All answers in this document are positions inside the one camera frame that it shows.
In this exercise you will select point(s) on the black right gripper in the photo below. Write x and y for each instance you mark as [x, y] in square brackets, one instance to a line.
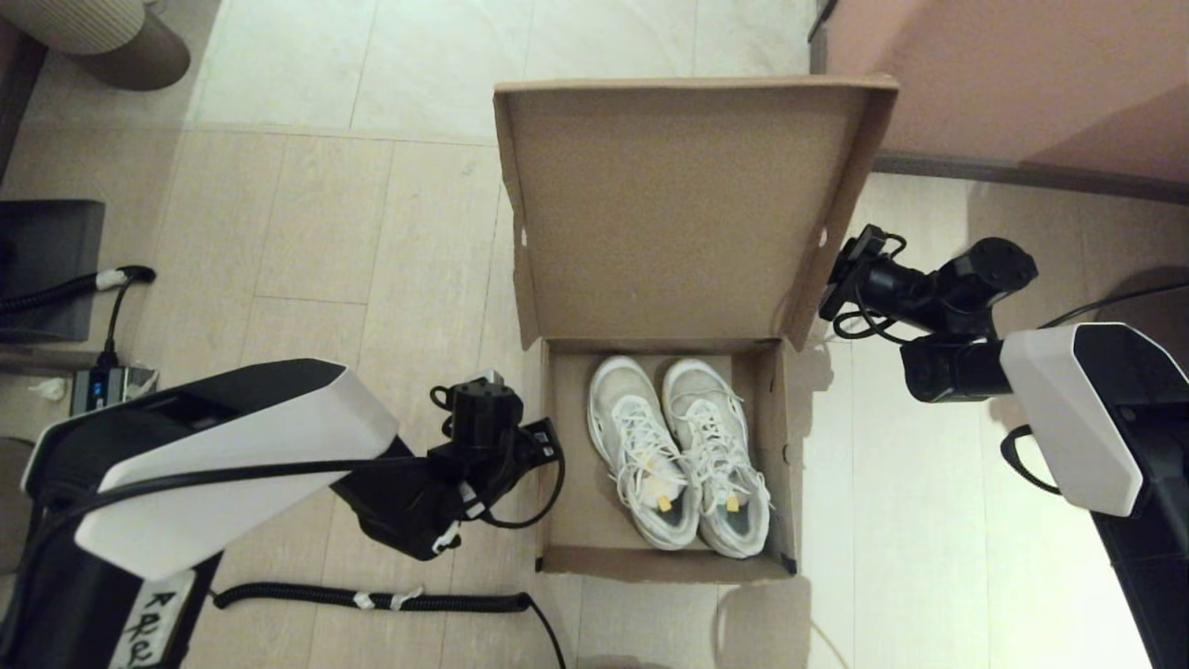
[882, 283]

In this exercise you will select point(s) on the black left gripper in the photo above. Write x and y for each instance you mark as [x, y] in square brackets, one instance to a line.
[520, 451]

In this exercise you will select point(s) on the white lace-up sneaker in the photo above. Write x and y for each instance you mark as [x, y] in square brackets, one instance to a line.
[641, 418]
[715, 418]

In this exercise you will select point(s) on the brown cardboard shoe box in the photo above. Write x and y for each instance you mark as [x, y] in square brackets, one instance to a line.
[669, 214]

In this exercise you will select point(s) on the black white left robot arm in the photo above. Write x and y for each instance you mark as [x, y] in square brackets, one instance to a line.
[232, 437]

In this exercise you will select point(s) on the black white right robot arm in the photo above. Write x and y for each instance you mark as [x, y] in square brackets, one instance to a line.
[1068, 409]

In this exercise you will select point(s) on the dark grey square block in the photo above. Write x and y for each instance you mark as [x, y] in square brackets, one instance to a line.
[46, 232]

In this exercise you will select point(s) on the pink sofa with grey base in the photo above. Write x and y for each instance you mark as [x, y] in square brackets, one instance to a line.
[1022, 56]

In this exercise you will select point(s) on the grey power supply unit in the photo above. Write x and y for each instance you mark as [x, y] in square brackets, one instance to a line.
[102, 390]

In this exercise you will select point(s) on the crumpled white paper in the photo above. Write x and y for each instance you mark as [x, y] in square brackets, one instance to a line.
[48, 389]

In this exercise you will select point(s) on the striped beige round pouf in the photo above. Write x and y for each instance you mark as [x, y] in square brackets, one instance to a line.
[84, 23]

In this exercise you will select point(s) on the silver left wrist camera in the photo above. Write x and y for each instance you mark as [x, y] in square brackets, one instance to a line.
[485, 377]

